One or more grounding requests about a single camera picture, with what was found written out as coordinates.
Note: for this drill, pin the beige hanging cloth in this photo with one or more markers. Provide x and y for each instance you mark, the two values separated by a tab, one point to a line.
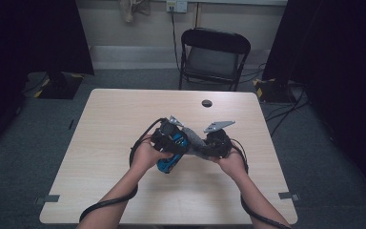
133	8

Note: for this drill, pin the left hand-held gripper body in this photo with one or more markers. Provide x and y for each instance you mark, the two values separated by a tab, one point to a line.
166	132

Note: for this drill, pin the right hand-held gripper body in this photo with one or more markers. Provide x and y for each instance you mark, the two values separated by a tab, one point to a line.
219	144

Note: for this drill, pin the blue toy car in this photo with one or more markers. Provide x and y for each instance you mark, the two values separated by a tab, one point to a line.
168	163

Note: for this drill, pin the white wall socket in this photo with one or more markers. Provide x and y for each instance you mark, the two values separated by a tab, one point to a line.
177	5

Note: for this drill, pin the person's left hand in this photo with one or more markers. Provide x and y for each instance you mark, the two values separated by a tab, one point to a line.
144	157

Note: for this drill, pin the person's right hand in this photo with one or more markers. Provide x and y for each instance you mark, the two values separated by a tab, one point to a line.
233	165

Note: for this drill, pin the black curtain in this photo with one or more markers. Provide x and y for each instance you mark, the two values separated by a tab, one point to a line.
28	38
340	63

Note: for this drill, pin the black stand base yellow tape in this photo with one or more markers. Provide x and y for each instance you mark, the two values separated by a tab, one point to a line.
60	87
271	90

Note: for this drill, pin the grey cloth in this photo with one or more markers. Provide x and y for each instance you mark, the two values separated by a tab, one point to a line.
197	143

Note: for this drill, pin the grey tape strip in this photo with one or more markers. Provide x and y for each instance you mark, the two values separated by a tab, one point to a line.
48	199
288	196

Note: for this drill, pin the black folding chair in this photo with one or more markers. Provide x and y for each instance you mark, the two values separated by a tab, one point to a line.
214	62

